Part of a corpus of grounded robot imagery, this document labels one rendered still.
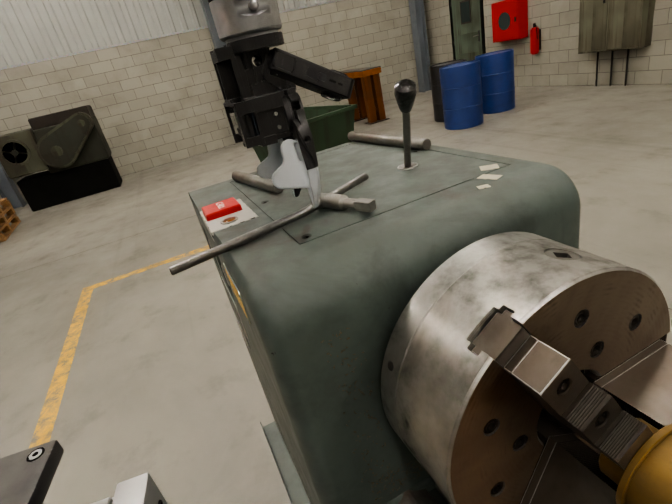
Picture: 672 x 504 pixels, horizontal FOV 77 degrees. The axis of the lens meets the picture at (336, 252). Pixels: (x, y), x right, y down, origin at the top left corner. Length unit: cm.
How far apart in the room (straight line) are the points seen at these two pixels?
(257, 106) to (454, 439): 41
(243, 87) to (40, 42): 989
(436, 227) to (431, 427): 23
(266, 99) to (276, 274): 20
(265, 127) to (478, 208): 28
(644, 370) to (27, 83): 1025
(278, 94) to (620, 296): 42
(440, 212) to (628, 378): 27
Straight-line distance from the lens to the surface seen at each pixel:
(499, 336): 41
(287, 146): 54
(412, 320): 46
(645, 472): 46
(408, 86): 64
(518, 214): 60
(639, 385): 54
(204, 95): 1020
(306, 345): 48
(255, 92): 55
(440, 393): 42
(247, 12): 53
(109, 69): 1017
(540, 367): 40
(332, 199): 61
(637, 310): 53
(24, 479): 54
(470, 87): 677
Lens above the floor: 146
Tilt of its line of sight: 25 degrees down
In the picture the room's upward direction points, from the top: 13 degrees counter-clockwise
